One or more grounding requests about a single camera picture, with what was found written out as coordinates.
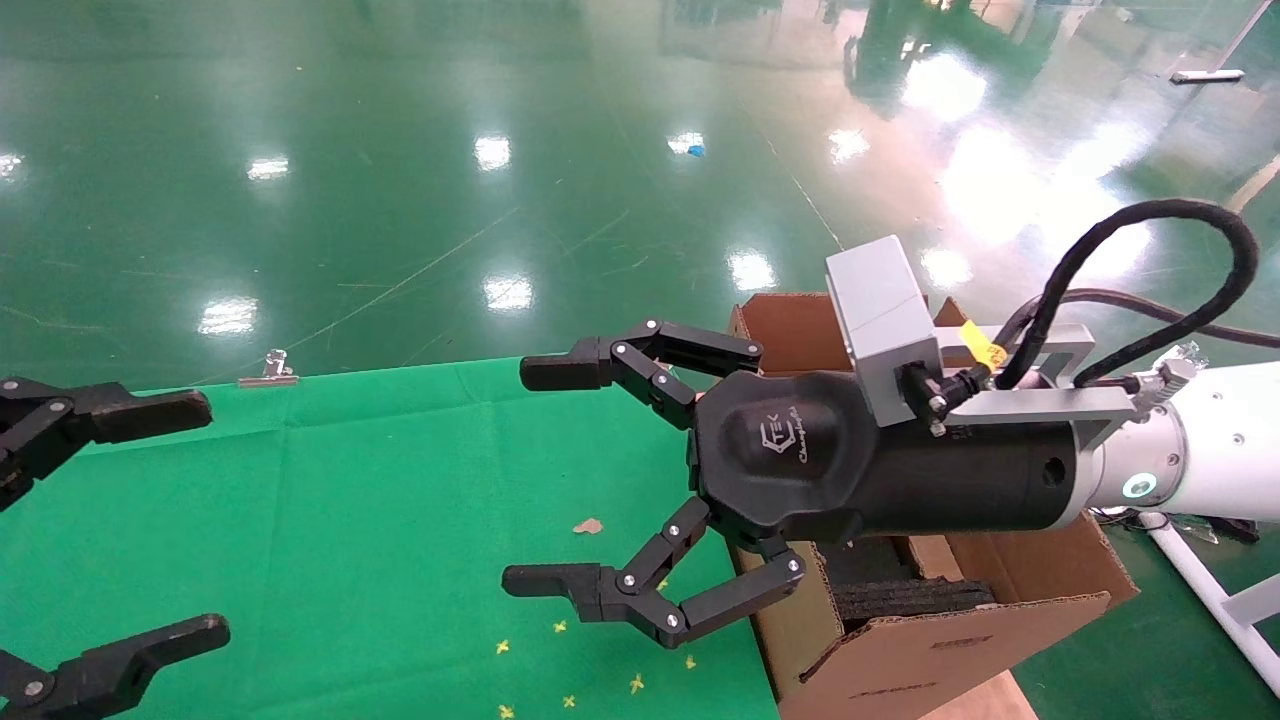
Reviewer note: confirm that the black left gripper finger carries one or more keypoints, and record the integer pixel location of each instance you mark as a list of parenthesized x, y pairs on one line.
[(150, 412), (120, 670)]

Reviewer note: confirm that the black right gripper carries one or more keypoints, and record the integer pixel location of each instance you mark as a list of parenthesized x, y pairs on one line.
[(800, 470)]

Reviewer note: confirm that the small cardboard scrap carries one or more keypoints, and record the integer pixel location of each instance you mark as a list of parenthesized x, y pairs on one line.
[(588, 526)]

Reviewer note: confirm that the large open cardboard carton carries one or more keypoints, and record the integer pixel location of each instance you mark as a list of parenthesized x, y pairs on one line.
[(900, 660)]

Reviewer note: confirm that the silver binder clip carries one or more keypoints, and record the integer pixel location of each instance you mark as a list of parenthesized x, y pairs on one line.
[(268, 372)]

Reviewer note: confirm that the green cloth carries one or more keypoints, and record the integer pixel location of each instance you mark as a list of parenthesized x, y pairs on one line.
[(350, 520)]

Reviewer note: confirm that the black foam liner sheet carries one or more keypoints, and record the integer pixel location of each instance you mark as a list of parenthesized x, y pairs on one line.
[(865, 560)]

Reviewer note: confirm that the black foam block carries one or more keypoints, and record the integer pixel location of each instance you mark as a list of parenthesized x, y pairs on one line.
[(915, 600)]

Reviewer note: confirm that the white flat bar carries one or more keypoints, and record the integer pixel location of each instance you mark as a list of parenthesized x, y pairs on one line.
[(1208, 76)]

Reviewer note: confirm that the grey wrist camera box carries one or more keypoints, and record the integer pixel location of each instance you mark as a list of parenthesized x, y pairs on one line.
[(880, 320)]

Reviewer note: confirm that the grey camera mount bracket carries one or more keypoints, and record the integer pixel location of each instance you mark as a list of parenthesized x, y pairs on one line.
[(1030, 405)]

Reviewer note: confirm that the white metal frame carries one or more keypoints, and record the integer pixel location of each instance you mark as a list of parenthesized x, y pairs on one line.
[(1200, 580)]

